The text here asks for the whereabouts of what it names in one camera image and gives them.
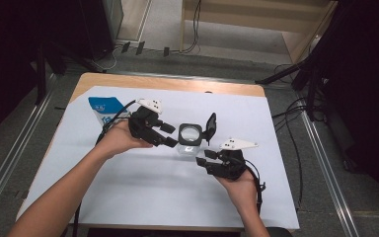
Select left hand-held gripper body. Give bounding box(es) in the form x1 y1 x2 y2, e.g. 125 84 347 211
127 98 168 148

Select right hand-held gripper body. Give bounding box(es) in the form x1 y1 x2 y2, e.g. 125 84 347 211
205 137 260 181

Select clear jar with black lid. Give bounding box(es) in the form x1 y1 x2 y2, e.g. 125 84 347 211
177 112 218 157

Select blue and white bag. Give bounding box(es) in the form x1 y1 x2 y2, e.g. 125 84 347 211
88 96 131 128

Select person's right hand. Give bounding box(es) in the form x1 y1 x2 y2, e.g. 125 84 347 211
215 168 262 212

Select person's left hand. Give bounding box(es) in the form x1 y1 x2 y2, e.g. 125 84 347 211
93 118 154 161

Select white paper sheet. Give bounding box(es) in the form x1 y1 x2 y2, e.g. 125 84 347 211
15 85 300 231

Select wooden table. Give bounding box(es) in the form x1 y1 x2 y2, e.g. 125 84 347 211
15 72 300 233

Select person's right leg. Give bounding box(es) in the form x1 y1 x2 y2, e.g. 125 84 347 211
265 226 294 237

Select dark cabinet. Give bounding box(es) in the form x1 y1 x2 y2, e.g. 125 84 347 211
78 0 124 62

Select black tripod stand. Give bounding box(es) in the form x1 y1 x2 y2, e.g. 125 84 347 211
255 48 331 123

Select black metal stand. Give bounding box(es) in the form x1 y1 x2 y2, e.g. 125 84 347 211
29 39 107 107

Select light wooden shelf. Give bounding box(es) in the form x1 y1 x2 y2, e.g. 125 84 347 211
180 0 339 64

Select dark curtain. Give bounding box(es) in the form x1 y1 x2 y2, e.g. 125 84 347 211
309 0 379 219
0 0 91 146

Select right hand-held gripper cable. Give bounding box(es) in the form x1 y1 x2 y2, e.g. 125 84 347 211
243 159 266 215

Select white floor cable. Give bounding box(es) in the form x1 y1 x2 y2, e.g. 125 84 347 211
90 44 118 72

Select black floor cables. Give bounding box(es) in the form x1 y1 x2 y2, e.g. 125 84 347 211
270 63 311 212

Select metal floor rail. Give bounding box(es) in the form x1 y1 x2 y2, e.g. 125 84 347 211
0 73 56 229
300 108 360 237

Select hanging black cables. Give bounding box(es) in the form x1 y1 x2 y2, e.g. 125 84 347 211
180 0 202 54

